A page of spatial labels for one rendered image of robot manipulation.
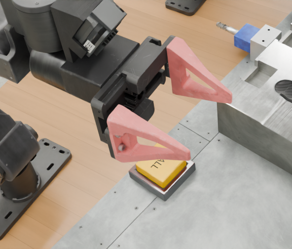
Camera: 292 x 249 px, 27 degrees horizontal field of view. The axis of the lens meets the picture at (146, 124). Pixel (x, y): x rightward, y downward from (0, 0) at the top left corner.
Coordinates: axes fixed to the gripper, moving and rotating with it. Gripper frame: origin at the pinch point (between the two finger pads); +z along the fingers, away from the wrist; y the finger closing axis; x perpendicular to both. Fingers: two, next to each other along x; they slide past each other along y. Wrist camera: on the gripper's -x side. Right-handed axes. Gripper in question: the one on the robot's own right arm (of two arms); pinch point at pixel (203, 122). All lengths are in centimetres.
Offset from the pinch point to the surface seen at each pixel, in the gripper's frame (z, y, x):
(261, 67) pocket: -12, 37, 33
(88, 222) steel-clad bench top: -23.6, 0.3, 40.3
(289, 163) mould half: -0.1, 24.3, 37.1
